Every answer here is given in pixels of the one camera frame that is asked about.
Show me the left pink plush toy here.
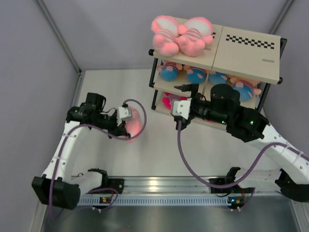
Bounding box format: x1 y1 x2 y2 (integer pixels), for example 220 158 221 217
151 15 179 57

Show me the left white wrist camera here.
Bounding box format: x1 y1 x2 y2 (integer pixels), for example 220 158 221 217
117 104 133 121

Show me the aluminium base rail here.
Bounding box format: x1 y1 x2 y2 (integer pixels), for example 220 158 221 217
78 177 276 210

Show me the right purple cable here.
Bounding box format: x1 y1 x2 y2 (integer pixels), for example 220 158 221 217
177 119 309 189

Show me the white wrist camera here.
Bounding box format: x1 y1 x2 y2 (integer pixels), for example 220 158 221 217
117 104 133 121
170 98 192 120

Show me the beige three-tier shelf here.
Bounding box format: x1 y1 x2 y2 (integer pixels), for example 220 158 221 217
149 15 287 113

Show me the blue striped doll right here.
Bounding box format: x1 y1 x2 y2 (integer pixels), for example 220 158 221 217
228 74 262 102

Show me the purple cable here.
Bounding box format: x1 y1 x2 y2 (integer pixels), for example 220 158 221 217
48 99 147 220
177 119 309 189

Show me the orange-faced blue doll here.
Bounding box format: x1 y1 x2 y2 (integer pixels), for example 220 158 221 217
183 65 208 84

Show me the blue doll on middle shelf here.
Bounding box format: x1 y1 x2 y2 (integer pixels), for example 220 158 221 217
209 72 228 85

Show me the right pink plush toy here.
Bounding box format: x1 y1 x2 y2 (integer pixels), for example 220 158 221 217
177 17 213 57

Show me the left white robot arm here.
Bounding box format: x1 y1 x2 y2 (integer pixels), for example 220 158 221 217
31 93 132 210

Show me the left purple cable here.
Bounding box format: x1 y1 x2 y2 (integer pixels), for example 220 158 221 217
48 99 147 220

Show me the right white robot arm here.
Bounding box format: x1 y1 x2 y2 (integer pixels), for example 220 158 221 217
171 84 309 203

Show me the pink plush toy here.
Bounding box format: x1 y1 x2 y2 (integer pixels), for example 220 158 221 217
151 15 179 57
177 17 213 57

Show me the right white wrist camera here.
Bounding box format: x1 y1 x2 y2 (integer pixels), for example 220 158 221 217
170 98 192 120

